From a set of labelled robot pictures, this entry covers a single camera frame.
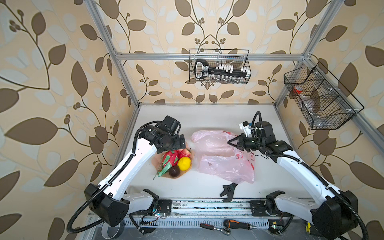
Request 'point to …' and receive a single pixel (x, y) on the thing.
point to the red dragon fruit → (170, 158)
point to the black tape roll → (110, 232)
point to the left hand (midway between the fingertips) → (174, 143)
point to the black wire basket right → (324, 108)
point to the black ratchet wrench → (227, 231)
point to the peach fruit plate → (157, 161)
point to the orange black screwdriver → (236, 225)
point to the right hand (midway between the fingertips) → (227, 142)
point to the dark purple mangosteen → (174, 171)
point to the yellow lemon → (184, 163)
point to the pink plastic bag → (217, 157)
